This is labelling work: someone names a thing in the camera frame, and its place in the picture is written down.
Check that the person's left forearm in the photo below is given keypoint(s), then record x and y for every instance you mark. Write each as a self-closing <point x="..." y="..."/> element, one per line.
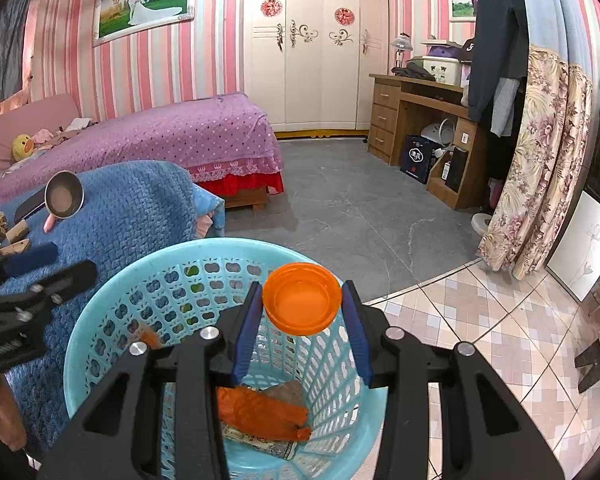
<point x="7" y="415"/>

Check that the pile of clothes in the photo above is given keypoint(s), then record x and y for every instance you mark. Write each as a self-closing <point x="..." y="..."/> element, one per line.
<point x="60" y="132"/>

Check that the red bed skirt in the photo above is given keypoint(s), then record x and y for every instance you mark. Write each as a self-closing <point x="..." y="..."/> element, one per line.
<point x="240" y="182"/>

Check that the white panel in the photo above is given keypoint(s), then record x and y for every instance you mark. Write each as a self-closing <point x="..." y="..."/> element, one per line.
<point x="580" y="250"/>

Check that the white fan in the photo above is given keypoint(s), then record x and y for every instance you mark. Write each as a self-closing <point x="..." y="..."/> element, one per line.
<point x="437" y="132"/>

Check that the grey printed packet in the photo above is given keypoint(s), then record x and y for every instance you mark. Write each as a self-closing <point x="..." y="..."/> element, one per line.
<point x="262" y="448"/>

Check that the desk lamp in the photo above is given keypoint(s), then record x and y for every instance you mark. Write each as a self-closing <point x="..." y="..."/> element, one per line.
<point x="401" y="47"/>

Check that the black cap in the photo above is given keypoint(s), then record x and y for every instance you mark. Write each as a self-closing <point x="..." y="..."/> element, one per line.
<point x="468" y="50"/>

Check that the small cardboard tube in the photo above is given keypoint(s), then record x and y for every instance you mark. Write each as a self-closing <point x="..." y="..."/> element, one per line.
<point x="18" y="231"/>

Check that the dark hanging jacket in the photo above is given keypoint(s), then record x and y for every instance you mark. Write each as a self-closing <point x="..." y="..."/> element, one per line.
<point x="500" y="35"/>

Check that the pink metal cup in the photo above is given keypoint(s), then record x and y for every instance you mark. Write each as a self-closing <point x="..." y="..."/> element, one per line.
<point x="65" y="199"/>

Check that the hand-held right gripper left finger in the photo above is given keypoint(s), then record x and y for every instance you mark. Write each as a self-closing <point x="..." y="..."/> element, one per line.
<point x="242" y="330"/>

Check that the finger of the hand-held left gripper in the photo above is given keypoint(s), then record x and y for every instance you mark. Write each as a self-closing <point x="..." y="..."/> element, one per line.
<point x="70" y="277"/>
<point x="30" y="257"/>

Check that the purple dotted bed cover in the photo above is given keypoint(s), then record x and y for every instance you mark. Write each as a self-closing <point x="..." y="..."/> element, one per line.
<point x="180" y="130"/>

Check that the white wardrobe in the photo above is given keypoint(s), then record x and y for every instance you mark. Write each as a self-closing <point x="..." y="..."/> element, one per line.
<point x="315" y="70"/>

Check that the yellow duck plush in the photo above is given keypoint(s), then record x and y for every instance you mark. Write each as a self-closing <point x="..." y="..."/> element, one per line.
<point x="22" y="146"/>

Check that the light blue curtain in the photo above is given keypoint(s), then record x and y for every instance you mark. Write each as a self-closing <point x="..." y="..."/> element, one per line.
<point x="555" y="10"/>

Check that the red round wardrobe sticker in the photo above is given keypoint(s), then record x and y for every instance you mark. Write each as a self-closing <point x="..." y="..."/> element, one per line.
<point x="271" y="8"/>
<point x="344" y="16"/>

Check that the wooden desk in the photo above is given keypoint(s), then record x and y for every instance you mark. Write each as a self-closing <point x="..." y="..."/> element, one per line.
<point x="385" y="115"/>

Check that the grey window curtain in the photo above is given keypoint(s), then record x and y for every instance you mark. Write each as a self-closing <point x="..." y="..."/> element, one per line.
<point x="2" y="45"/>

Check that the dark blue paper bag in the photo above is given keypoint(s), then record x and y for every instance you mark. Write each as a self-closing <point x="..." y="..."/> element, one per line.
<point x="420" y="160"/>

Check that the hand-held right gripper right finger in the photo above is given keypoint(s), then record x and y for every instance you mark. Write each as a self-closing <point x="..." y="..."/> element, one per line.
<point x="355" y="330"/>

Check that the large framed wall photo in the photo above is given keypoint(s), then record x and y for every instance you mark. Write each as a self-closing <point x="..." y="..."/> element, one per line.
<point x="145" y="5"/>

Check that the blue fleece blanket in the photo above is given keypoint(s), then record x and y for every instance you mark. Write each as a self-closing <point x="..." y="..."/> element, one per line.
<point x="130" y="210"/>

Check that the cream tissue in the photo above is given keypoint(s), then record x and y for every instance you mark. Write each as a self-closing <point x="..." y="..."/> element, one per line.
<point x="15" y="247"/>

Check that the orange peel piece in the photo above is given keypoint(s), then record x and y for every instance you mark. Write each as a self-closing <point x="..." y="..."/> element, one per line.
<point x="150" y="337"/>

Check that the floral curtain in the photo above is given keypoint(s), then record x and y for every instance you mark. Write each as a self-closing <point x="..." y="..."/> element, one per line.
<point x="535" y="160"/>

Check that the white storage box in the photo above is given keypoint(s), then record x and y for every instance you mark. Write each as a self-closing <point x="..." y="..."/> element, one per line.
<point x="442" y="71"/>

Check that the orange plastic lid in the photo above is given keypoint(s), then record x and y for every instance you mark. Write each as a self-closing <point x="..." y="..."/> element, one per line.
<point x="300" y="300"/>

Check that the light blue plastic basket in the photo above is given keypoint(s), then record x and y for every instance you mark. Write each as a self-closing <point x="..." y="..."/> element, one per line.
<point x="130" y="272"/>

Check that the dark clothes heap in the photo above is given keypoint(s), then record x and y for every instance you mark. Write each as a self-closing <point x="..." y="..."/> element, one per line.
<point x="412" y="72"/>

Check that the pink headboard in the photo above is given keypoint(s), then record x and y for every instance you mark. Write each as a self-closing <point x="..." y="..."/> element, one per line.
<point x="20" y="125"/>

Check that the white bowl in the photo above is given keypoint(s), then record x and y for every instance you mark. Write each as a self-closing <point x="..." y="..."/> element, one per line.
<point x="481" y="223"/>

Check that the purple box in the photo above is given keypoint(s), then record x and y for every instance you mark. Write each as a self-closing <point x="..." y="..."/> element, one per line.
<point x="445" y="51"/>

